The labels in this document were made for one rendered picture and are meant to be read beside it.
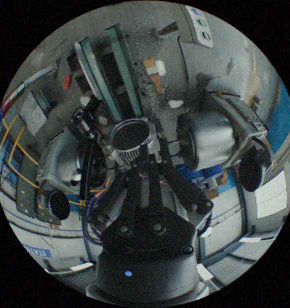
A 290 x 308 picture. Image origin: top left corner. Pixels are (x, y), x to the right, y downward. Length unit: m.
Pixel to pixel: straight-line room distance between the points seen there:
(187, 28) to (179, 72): 0.33
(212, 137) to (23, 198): 3.44
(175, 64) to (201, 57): 0.16
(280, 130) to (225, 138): 5.17
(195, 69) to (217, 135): 0.35
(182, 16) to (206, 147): 0.40
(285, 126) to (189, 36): 5.29
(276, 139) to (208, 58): 5.19
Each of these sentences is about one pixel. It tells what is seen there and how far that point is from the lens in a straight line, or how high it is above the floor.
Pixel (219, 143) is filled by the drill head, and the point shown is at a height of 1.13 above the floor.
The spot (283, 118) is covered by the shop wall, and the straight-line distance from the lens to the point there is 5.44.
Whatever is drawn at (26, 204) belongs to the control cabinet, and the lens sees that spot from 3.29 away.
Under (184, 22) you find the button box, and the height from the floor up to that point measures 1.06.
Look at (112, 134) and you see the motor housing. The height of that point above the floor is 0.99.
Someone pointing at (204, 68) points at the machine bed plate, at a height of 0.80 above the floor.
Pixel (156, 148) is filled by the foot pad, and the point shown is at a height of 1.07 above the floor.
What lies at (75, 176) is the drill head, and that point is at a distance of 0.45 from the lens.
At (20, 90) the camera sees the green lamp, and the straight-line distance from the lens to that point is 0.46.
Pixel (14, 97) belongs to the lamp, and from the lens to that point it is 0.44.
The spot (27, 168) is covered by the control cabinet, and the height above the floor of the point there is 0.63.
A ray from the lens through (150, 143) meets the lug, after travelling 0.32.
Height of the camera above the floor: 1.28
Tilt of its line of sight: 33 degrees down
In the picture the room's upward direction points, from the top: 171 degrees clockwise
